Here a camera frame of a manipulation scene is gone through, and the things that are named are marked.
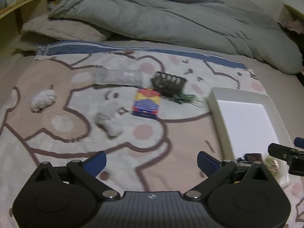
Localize white sock ball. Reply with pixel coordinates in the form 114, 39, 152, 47
30, 89, 57, 113

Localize white sock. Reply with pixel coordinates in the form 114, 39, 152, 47
94, 100, 123, 137

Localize cartoon bear print cloth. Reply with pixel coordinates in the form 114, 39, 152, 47
1, 41, 303, 227

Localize grey quilted duvet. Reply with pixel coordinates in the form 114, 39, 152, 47
49, 0, 302, 74

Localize blue red card box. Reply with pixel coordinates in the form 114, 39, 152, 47
132, 88, 161, 120

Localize pink clothes on shelf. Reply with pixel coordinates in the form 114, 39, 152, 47
278, 18, 304, 35

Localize white shallow cardboard box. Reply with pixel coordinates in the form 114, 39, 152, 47
207, 88, 292, 161

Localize bag of rubber bands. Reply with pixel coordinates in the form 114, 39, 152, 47
263, 155, 285, 185

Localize grey toilet seat cushion pack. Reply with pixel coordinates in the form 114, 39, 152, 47
94, 68, 143, 86

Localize right side wooden shelf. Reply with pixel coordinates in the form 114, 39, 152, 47
278, 2, 304, 77

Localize yellow wooden bedside shelf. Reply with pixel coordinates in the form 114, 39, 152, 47
1, 0, 51, 58

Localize beige fluffy pillow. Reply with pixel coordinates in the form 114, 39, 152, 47
13, 14, 111, 51

